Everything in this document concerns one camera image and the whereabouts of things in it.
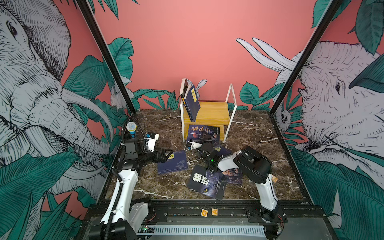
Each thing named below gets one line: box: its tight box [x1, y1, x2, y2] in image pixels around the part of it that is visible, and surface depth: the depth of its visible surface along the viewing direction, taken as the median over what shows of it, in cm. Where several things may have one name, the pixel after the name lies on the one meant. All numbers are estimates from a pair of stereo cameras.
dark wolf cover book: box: [186, 165, 226, 201], surface depth 85 cm
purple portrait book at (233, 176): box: [206, 168, 243, 185], surface depth 85 cm
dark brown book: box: [179, 78, 192, 122], surface depth 78 cm
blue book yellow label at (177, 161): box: [157, 150, 188, 175], surface depth 92 cm
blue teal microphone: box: [126, 121, 137, 138], surface depth 82 cm
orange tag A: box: [211, 208, 218, 216], surface depth 76 cm
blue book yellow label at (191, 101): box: [184, 78, 201, 122], surface depth 83 cm
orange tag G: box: [200, 209, 208, 218], surface depth 75 cm
